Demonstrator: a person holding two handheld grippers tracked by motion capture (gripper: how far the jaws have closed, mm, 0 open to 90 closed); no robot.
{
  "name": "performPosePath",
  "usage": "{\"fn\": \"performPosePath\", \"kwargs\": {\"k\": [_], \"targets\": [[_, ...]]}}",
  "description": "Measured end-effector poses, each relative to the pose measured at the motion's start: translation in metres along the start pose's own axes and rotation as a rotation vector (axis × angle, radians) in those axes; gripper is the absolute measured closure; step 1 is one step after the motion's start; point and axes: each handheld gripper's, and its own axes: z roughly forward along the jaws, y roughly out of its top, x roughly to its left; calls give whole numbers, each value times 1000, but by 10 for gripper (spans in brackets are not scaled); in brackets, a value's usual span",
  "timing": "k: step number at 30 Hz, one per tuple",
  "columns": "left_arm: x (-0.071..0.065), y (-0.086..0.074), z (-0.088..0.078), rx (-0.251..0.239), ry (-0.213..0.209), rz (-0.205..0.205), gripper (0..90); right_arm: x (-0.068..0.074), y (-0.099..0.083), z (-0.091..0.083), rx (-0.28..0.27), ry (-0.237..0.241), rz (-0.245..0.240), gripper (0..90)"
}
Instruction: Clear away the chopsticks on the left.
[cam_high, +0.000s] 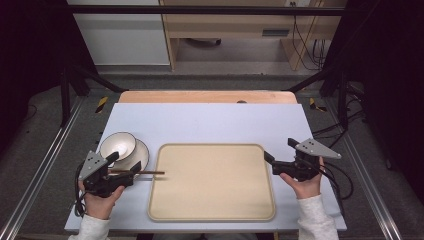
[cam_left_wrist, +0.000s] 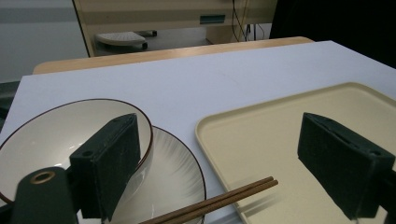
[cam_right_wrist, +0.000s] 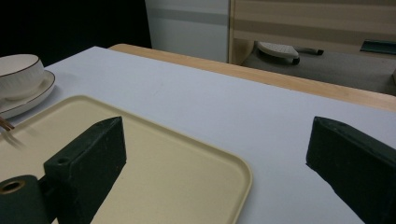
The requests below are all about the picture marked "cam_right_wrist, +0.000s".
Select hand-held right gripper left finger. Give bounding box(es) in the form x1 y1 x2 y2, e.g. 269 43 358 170
43 116 128 224

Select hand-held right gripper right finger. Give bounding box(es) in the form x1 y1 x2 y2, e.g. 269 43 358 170
305 116 396 224

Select beige plastic tray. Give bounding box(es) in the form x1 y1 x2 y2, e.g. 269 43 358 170
0 94 253 224

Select white plate with dark rim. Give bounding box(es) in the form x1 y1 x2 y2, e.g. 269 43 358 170
0 69 57 120

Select brown wooden chopsticks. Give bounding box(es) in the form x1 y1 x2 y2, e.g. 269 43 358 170
0 117 16 133

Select dark green flat object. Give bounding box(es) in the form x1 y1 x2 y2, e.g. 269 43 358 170
360 39 396 56

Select white bowl with dark rim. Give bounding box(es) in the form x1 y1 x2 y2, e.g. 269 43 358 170
0 53 46 101

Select white office chair base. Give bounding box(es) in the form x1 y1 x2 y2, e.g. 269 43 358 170
255 40 325 66

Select white table mat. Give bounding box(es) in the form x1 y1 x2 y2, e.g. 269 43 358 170
0 46 396 224

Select dark curtain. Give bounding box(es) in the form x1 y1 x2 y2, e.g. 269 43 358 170
0 0 153 67

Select beige striped cabinet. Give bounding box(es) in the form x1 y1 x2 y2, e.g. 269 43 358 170
228 0 396 65

